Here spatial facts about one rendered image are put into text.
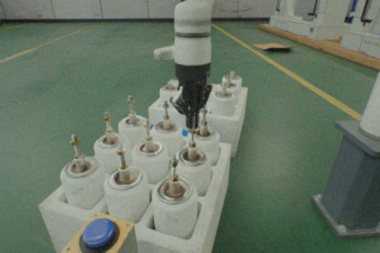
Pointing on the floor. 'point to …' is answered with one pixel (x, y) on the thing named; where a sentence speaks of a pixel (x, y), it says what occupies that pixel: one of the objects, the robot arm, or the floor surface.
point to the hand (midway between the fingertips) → (192, 121)
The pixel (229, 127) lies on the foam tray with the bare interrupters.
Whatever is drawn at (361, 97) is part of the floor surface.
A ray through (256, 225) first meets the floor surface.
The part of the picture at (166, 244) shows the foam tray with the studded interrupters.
